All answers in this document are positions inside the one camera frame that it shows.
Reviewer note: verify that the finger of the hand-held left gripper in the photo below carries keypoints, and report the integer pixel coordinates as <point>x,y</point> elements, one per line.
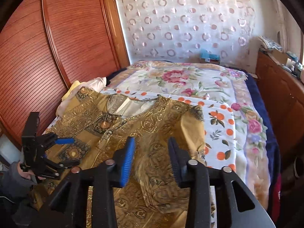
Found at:
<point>64,141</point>
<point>59,165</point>

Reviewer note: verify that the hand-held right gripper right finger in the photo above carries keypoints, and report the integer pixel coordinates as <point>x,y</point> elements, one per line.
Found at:
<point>173,161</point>

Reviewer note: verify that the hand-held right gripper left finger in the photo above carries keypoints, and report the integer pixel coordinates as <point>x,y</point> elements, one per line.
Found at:
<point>127,161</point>

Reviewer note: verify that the gold patterned garment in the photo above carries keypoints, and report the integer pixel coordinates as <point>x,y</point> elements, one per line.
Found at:
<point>147,128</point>

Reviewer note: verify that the person's left forearm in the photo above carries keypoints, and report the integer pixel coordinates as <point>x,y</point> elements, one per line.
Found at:
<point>14,182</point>

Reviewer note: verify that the person's left hand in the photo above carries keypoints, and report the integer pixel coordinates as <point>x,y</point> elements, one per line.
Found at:
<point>26,174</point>

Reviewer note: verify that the yellow cloth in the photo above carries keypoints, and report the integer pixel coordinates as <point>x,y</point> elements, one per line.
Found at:
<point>71,90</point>

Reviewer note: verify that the orange dotted white sheet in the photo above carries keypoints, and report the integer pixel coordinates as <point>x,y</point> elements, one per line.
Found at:
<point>218,128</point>

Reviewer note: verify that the cream pillow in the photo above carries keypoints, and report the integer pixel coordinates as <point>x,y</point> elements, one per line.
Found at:
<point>95,83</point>

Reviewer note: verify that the person's dark clothing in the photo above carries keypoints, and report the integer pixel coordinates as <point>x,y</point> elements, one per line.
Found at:
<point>9,213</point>

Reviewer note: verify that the floral blanket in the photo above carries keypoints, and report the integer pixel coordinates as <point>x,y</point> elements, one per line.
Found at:
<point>180,76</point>

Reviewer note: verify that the red cloth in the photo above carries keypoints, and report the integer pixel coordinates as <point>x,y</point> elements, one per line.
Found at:
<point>276,194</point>

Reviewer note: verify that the blue box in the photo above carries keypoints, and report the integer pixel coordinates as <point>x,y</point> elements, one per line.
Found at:
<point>209,55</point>

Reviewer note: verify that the wooden headboard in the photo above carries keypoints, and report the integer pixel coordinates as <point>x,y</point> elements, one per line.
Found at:
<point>71,28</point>

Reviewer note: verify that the wooden cabinet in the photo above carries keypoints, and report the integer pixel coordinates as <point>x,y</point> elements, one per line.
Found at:
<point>280,95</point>

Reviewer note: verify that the white lace curtain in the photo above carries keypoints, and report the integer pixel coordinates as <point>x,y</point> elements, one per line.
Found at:
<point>180,16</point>

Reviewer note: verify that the cardboard box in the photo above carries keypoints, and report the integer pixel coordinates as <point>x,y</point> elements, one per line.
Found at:
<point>277,55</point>

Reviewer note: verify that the blue patterned cloth stack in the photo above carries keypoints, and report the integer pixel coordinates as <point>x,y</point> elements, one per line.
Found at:
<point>268,42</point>

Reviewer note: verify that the clutter of small items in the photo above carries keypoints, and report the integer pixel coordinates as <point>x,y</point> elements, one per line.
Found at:
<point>294,63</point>

